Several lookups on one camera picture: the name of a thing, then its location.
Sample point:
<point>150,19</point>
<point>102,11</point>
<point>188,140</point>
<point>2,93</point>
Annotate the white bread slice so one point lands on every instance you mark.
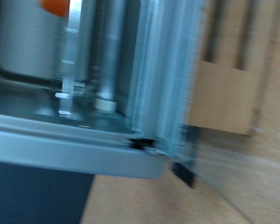
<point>56,6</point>

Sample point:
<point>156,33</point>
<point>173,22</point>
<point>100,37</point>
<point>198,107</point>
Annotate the silver toaster oven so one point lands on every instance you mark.
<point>68,149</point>

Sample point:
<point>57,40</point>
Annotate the wooden crate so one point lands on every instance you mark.
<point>224,99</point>

